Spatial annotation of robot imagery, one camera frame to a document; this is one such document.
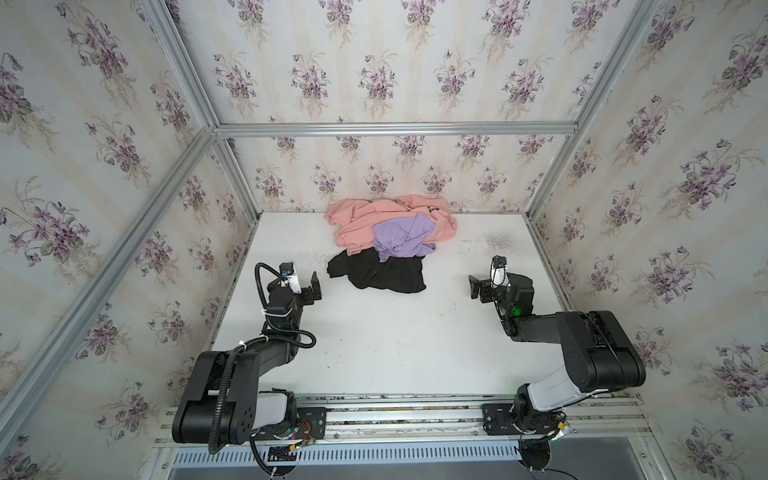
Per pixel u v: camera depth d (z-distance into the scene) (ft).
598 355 1.50
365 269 3.31
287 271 2.45
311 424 2.38
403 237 3.41
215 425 1.24
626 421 2.41
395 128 3.31
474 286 2.82
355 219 3.69
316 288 2.68
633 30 2.42
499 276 2.69
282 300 2.19
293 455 2.35
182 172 2.54
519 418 2.21
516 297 2.40
